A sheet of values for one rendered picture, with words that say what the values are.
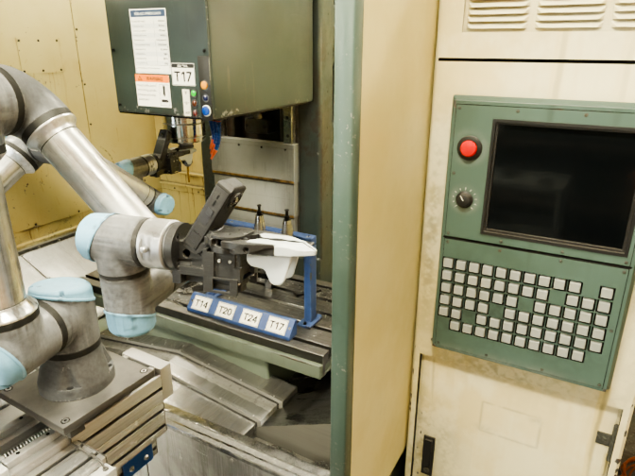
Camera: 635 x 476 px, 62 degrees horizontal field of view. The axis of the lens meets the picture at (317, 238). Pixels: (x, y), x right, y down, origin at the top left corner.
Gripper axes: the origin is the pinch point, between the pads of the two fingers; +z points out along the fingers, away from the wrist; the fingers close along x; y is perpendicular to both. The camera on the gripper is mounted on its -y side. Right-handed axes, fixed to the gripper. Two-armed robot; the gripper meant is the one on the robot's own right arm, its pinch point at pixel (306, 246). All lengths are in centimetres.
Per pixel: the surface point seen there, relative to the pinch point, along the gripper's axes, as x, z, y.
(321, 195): -164, -45, 18
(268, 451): -52, -25, 71
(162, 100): -95, -84, -21
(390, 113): -48, 2, -18
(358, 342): -42, 0, 31
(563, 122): -64, 38, -18
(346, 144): -30.4, -2.7, -12.3
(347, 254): -33.2, -2.0, 9.3
